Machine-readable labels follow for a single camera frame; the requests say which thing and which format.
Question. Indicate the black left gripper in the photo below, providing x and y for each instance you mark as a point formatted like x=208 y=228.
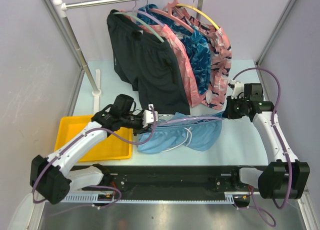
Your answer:
x=140 y=129

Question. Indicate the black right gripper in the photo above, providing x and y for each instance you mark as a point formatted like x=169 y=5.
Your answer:
x=229 y=113

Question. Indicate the lilac plastic hanger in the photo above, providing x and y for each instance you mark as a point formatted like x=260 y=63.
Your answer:
x=188 y=120

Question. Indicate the light blue mesh shorts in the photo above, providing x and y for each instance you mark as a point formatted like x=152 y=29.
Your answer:
x=198 y=136

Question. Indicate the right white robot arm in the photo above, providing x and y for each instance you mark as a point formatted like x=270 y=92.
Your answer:
x=286 y=176

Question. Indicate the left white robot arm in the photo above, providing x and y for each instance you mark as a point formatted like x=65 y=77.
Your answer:
x=53 y=176

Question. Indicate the pink navy patterned shorts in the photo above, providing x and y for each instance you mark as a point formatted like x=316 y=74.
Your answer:
x=221 y=61

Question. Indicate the black shorts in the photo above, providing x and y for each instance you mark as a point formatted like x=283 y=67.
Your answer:
x=147 y=63

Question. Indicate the blue floral shorts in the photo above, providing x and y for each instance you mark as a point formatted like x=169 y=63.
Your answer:
x=196 y=46

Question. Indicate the yellow plastic hanger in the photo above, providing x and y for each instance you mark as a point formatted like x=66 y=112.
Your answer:
x=201 y=20

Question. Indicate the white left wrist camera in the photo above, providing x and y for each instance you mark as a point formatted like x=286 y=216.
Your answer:
x=149 y=116

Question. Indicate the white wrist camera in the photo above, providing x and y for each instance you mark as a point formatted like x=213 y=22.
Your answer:
x=237 y=89
x=149 y=116

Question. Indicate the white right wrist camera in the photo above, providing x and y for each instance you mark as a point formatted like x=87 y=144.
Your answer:
x=237 y=89

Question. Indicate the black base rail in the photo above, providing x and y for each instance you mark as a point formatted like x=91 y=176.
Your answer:
x=174 y=179

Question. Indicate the white slotted cable duct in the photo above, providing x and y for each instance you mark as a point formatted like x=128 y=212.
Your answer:
x=161 y=197

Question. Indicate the silver clothes rail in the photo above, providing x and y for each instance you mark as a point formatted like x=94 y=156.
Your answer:
x=85 y=23

